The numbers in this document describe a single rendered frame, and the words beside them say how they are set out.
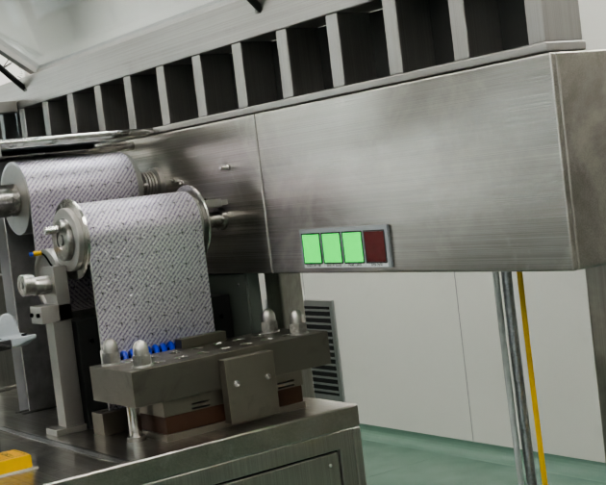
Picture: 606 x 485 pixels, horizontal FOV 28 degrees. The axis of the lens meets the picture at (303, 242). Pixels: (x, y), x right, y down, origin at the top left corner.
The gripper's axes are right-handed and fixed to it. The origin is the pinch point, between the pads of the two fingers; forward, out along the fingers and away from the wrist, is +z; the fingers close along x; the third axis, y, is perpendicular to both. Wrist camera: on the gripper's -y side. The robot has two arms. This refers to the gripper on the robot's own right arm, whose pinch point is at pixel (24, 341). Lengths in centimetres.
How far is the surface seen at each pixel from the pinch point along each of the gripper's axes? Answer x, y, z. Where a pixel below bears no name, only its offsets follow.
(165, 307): -0.3, 1.3, 27.8
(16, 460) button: -13.5, -17.1, -9.1
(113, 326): -0.3, -0.4, 16.9
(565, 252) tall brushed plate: -83, 8, 46
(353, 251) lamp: -36, 9, 45
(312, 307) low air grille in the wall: 313, -45, 278
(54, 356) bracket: 9.0, -4.9, 8.8
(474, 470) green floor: 183, -109, 261
